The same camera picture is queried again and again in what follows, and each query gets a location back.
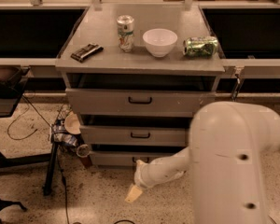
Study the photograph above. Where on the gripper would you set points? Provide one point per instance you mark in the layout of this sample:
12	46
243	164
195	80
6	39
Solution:
142	175

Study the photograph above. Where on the grey bottom drawer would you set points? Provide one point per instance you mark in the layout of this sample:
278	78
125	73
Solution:
122	156

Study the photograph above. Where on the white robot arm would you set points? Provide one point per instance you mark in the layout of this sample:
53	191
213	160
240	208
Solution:
225	140

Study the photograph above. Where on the grey top drawer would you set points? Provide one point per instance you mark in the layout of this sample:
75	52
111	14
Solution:
140	95

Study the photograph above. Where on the grey drawer cabinet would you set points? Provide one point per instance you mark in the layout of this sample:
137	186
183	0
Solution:
99	26

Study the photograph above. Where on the cup on floor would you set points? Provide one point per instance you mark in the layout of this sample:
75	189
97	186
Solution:
83	152

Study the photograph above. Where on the small bowl on floor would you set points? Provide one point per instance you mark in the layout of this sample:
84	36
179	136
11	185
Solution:
72	124

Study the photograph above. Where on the black stand with legs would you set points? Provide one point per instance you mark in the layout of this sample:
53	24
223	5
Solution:
49	158

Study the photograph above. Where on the black tripod foot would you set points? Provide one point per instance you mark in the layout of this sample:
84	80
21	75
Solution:
5	204

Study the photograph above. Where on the black snack bar packet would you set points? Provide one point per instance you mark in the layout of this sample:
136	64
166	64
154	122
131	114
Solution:
84	53

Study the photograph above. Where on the white bowl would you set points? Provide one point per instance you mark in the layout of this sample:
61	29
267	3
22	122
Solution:
159	42

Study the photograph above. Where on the green soda can lying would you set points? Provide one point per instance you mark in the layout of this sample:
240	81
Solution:
204	46

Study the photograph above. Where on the dark bin at left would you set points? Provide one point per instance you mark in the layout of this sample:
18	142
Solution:
12	86

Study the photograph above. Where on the upright white soda can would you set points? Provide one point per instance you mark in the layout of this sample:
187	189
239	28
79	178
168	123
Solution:
125	25

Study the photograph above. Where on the black power adapter with cable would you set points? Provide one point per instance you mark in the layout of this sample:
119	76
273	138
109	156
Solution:
236	88

